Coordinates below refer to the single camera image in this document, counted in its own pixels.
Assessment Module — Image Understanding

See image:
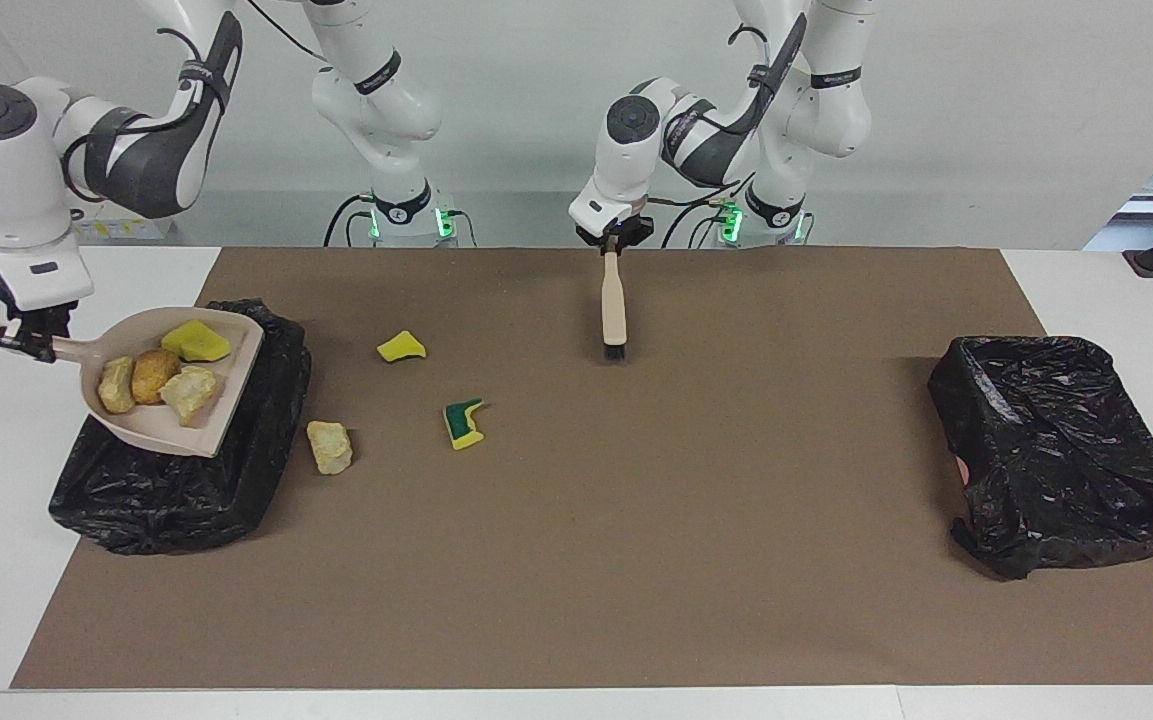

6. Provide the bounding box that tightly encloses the beige hand brush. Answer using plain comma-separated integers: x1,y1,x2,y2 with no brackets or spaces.
600,250,629,363

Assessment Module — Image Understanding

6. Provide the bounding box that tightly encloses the orange-striped toy croissant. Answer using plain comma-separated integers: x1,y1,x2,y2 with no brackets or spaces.
98,356,137,415

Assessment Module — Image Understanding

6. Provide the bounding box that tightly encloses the brown toy bread roll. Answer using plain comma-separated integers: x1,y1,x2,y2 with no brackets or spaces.
131,348,182,406

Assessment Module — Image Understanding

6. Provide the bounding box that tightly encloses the yellow sponge piece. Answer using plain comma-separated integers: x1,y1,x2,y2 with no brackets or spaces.
161,319,233,363
376,330,428,363

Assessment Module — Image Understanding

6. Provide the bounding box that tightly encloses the pale toy bread chunk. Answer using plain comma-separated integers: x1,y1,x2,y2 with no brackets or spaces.
158,365,227,426
306,420,354,475

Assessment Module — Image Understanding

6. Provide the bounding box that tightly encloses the beige plastic dustpan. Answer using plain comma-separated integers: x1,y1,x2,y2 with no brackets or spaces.
0,306,265,458

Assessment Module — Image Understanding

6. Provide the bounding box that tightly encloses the black bag-lined bin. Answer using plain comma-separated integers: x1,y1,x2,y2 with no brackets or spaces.
928,335,1153,581
48,298,313,556

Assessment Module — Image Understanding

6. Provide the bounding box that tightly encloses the green and yellow sponge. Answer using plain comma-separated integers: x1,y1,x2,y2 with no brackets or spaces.
443,398,487,451

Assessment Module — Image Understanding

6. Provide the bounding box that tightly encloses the brown table mat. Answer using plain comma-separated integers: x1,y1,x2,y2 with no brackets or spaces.
11,247,1153,691

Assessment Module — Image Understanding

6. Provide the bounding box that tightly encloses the black base cable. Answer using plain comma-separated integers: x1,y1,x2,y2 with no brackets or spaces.
661,198,737,248
324,193,377,248

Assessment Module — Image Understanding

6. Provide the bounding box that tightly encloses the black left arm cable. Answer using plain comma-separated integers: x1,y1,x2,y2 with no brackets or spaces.
646,25,787,211

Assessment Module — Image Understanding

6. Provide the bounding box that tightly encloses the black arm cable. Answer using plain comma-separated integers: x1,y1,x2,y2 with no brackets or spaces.
61,0,327,201
646,25,787,211

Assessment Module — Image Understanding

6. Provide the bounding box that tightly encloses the white wall socket box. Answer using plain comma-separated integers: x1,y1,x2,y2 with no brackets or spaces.
71,205,177,241

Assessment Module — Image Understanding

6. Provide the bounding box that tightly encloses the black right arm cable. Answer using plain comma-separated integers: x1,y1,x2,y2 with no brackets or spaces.
61,0,327,201

